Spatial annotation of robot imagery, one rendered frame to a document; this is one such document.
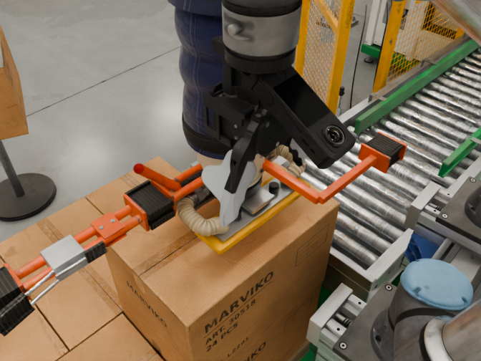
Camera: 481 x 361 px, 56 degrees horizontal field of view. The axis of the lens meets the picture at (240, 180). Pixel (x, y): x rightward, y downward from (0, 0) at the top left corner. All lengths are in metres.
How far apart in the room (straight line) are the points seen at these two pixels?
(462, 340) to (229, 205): 0.39
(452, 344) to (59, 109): 3.35
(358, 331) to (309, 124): 0.67
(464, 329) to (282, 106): 0.43
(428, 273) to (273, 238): 0.53
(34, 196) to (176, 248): 1.80
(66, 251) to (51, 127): 2.62
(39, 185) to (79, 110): 0.87
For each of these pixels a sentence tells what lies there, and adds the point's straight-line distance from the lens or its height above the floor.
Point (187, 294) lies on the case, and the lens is 1.18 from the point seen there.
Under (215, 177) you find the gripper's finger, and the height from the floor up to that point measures 1.57.
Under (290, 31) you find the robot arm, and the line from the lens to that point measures 0.44.
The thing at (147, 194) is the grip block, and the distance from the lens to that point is 1.06.
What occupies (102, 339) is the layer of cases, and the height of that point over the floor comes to 0.54.
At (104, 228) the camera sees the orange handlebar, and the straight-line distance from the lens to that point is 1.02.
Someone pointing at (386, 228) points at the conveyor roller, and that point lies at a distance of 1.94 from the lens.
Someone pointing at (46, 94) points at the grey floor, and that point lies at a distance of 3.98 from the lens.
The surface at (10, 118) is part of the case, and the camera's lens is 2.37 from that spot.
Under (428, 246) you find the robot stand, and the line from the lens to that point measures 1.43.
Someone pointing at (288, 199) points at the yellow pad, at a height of 1.07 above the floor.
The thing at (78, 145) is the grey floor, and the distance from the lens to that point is 3.32.
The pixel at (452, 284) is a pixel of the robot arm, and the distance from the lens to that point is 0.88.
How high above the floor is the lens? 1.92
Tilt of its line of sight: 42 degrees down
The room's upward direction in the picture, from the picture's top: straight up
